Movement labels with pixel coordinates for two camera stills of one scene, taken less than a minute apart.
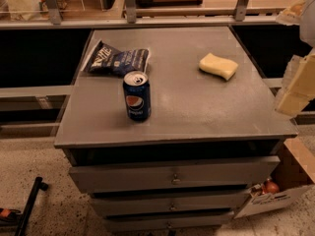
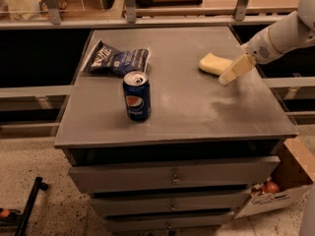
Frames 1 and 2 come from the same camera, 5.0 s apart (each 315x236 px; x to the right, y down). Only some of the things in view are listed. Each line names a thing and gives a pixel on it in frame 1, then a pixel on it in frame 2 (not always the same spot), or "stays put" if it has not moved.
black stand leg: x=36 y=185 stays put
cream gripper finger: x=301 y=88 → x=260 y=46
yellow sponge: x=222 y=67 stays put
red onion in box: x=271 y=187 stays put
